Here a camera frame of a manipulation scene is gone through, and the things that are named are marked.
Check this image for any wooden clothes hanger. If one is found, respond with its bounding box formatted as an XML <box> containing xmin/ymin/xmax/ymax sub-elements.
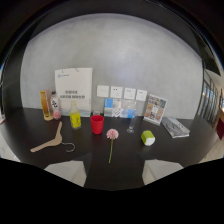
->
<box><xmin>29</xmin><ymin>121</ymin><xmax>76</xmax><ymax>154</ymax></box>

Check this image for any grey magazine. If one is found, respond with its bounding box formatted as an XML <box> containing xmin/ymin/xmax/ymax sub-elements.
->
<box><xmin>161</xmin><ymin>116</ymin><xmax>191</xmax><ymax>139</ymax></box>

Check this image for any pink artificial flower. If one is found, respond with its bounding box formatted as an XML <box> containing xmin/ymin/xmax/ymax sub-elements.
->
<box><xmin>106</xmin><ymin>128</ymin><xmax>120</xmax><ymax>164</ymax></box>

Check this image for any red plastic cup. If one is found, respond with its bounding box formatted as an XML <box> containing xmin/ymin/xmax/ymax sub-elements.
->
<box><xmin>90</xmin><ymin>114</ymin><xmax>105</xmax><ymax>135</ymax></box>

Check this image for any clear glass vase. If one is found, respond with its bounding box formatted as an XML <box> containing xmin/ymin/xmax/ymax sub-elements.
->
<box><xmin>126</xmin><ymin>109</ymin><xmax>138</xmax><ymax>135</ymax></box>

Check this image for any yellow drink bottle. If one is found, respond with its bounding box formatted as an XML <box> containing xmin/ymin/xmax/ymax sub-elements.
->
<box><xmin>69</xmin><ymin>100</ymin><xmax>82</xmax><ymax>131</ymax></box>

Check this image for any colourful standing brochure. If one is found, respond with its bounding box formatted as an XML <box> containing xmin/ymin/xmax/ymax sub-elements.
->
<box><xmin>143</xmin><ymin>93</ymin><xmax>168</xmax><ymax>126</ymax></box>

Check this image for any clear bottle pink label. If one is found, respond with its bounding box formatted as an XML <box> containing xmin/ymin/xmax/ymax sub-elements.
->
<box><xmin>50</xmin><ymin>91</ymin><xmax>62</xmax><ymax>121</ymax></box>

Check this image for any clear plastic packet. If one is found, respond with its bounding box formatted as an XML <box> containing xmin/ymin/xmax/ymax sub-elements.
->
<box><xmin>119</xmin><ymin>99</ymin><xmax>138</xmax><ymax>119</ymax></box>

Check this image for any blue white packet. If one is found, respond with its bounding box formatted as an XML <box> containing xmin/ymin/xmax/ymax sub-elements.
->
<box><xmin>103</xmin><ymin>98</ymin><xmax>122</xmax><ymax>118</ymax></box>

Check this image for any white paper bag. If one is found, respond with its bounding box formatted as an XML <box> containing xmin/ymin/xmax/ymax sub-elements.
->
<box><xmin>54</xmin><ymin>67</ymin><xmax>94</xmax><ymax>118</ymax></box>

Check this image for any white wall socket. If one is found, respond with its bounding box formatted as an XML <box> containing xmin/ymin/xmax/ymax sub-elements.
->
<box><xmin>110</xmin><ymin>85</ymin><xmax>124</xmax><ymax>99</ymax></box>
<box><xmin>135</xmin><ymin>89</ymin><xmax>148</xmax><ymax>102</ymax></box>
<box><xmin>123</xmin><ymin>87</ymin><xmax>137</xmax><ymax>100</ymax></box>

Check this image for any white wall switch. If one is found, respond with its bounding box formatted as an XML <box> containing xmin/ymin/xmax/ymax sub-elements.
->
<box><xmin>96</xmin><ymin>84</ymin><xmax>110</xmax><ymax>98</ymax></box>

